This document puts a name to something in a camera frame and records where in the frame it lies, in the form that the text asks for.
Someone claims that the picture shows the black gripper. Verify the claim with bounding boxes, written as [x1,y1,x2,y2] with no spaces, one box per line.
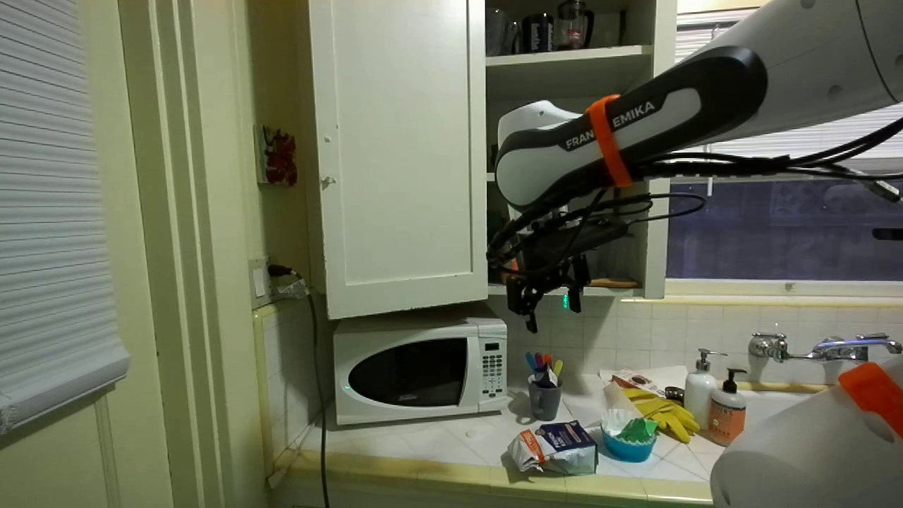
[504,235,596,335]

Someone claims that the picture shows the white blue orange bag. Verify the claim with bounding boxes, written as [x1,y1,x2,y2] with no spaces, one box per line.
[499,417,603,479]

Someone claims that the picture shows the colourful utensils bunch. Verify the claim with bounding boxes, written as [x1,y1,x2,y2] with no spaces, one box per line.
[523,351,566,390]

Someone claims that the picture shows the grey utensil cup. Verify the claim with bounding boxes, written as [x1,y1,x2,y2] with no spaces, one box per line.
[524,376,565,424]

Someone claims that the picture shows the white microwave oven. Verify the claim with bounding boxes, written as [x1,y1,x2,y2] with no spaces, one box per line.
[331,313,511,428]

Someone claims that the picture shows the green sponge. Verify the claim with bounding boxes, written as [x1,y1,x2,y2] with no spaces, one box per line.
[614,416,660,445]

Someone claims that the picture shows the orange pump soap bottle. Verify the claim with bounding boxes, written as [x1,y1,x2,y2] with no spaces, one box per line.
[705,366,750,448]

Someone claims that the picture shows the white cabinet door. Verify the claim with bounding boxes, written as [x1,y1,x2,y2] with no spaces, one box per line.
[304,0,492,321]

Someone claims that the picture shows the white open shelf cabinet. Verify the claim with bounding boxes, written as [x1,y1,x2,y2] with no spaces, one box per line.
[482,0,681,303]

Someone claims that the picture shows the chrome sink faucet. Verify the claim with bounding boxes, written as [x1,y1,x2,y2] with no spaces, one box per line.
[746,331,903,390]

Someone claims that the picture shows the dark jars on shelf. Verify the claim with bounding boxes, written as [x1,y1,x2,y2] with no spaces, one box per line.
[486,0,627,56]

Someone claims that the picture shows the white pleated window blind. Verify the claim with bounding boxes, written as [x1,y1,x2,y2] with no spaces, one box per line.
[0,0,133,440]

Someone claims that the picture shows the orange strap on forearm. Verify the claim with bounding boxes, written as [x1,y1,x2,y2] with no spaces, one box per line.
[585,90,636,193]

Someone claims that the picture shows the red wall decoration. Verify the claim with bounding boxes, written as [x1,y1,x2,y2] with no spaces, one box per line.
[260,124,301,189]

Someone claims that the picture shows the orange strap on shoulder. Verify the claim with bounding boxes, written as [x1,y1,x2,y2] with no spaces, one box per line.
[836,361,903,443]

